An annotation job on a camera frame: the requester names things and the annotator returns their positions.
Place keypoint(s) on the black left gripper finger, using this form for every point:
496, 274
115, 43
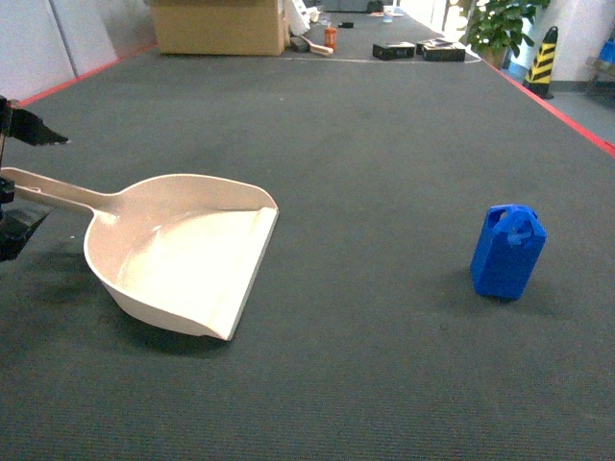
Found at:
30, 129
17, 227

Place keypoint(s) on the beige plastic dustpan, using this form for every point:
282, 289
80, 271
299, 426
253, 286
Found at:
178, 251

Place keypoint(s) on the blue plastic part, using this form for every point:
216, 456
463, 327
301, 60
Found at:
510, 243

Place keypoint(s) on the large cardboard box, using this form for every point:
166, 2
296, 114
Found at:
220, 28

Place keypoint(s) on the orange can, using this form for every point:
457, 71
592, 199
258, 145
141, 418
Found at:
330, 37

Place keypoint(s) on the black box left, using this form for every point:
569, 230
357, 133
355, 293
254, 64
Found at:
394, 51

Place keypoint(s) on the black box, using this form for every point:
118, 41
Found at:
441, 50
394, 51

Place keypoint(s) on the black box right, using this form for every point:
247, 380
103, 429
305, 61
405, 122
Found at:
441, 50

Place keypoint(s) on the potted green plant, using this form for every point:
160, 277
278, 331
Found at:
496, 27

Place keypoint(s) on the yellow black traffic cone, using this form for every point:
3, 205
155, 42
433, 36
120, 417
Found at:
539, 77

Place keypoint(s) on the hand brush wooden handle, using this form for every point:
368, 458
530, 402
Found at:
302, 44

